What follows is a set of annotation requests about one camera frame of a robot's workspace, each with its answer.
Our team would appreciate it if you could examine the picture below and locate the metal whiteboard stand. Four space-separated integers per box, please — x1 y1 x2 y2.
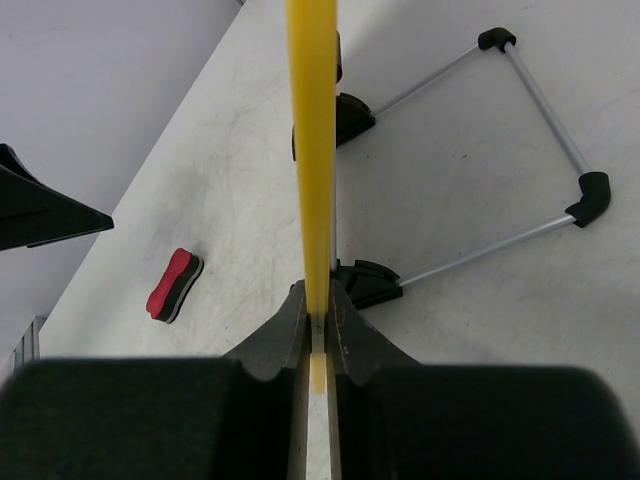
292 27 613 309

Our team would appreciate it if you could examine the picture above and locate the yellow framed whiteboard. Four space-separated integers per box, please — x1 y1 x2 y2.
286 1 337 394

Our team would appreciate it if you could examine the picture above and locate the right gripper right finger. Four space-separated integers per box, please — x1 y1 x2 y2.
327 282 639 479

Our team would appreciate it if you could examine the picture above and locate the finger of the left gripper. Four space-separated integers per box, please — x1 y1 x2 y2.
1 144 114 250

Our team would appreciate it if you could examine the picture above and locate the red black whiteboard eraser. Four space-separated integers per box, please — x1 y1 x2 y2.
146 248 204 324

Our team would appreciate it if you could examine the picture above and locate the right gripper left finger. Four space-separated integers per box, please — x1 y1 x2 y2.
1 283 306 479

